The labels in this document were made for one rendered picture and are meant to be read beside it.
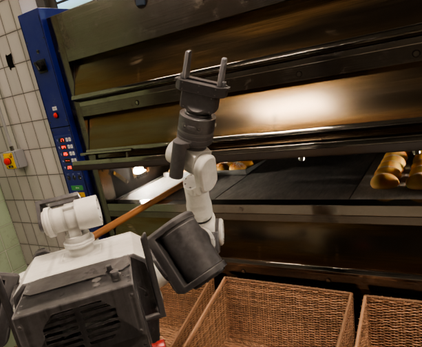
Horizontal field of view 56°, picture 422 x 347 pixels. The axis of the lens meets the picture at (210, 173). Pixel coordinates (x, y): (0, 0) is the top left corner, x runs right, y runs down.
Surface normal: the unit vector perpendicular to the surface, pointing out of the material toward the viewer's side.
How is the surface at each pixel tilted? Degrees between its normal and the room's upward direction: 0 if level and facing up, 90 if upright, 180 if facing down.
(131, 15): 90
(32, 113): 90
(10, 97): 90
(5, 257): 90
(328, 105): 70
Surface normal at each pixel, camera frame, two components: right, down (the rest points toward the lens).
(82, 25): -0.50, 0.30
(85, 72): -0.54, -0.04
